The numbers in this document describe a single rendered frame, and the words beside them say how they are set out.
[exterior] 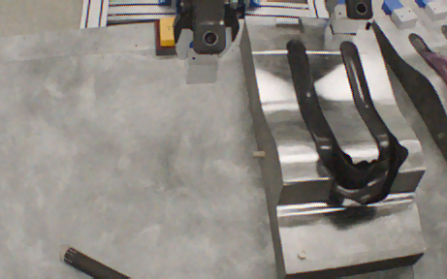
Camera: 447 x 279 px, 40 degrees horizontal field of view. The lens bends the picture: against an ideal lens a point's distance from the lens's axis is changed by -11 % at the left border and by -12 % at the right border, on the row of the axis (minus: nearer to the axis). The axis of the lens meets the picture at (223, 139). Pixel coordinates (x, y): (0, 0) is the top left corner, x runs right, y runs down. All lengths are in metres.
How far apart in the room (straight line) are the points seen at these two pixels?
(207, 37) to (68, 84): 0.40
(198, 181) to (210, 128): 0.11
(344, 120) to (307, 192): 0.16
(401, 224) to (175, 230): 0.39
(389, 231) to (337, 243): 0.10
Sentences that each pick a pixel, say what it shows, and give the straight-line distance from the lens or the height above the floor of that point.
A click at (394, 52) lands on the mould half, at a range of 1.39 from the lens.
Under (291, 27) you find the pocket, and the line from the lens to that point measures 1.32.
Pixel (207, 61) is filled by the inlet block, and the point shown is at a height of 0.96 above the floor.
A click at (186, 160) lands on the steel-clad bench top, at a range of 1.20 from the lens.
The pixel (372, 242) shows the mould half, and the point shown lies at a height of 0.86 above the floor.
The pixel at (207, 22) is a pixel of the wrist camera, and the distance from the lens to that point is 0.99.
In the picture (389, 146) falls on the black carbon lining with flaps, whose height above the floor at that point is 0.91.
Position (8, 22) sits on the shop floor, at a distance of 2.53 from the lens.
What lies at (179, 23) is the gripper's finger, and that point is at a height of 1.05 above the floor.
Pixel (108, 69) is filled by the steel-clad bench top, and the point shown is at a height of 0.80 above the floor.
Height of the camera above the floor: 1.84
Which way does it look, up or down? 58 degrees down
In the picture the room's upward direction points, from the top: 11 degrees clockwise
